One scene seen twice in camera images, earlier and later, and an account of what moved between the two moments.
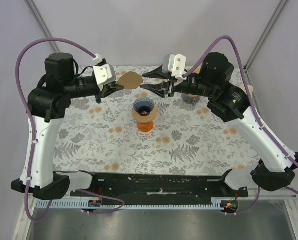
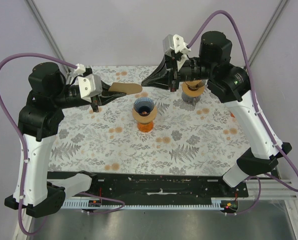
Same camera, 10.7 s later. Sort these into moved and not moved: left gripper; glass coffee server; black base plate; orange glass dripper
Moved: left gripper
Not moved: glass coffee server; black base plate; orange glass dripper
